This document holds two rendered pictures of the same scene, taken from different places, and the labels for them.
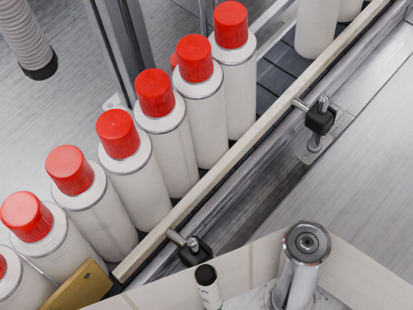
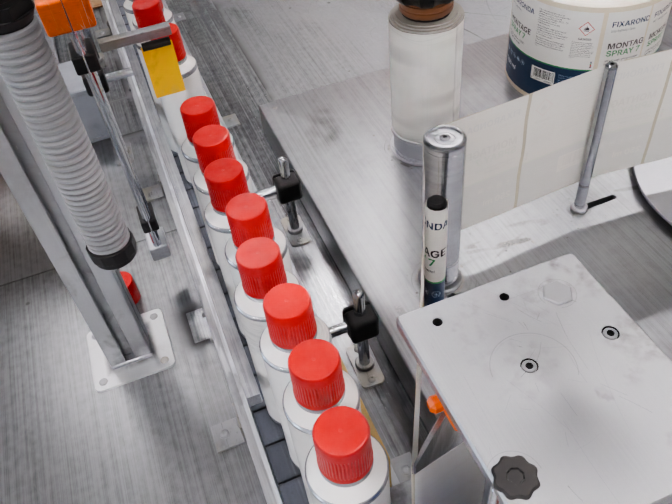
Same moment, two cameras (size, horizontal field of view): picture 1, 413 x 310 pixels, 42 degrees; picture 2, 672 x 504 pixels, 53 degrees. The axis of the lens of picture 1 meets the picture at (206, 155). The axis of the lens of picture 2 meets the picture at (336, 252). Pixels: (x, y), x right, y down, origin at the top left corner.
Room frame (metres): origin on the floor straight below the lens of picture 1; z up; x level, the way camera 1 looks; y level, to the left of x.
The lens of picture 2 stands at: (0.03, 0.41, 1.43)
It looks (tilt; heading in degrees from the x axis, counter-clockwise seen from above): 46 degrees down; 294
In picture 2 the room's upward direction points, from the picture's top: 7 degrees counter-clockwise
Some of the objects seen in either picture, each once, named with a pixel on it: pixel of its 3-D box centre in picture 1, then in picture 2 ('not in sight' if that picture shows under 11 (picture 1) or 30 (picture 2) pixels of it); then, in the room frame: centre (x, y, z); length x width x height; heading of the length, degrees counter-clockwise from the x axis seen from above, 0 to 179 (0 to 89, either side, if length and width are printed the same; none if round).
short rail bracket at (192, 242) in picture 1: (187, 249); (345, 335); (0.20, 0.04, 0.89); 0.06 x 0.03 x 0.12; 41
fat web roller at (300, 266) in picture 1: (298, 275); (442, 215); (0.13, -0.07, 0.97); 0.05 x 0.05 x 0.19
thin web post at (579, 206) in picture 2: not in sight; (593, 143); (0.00, -0.21, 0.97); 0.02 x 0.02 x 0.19
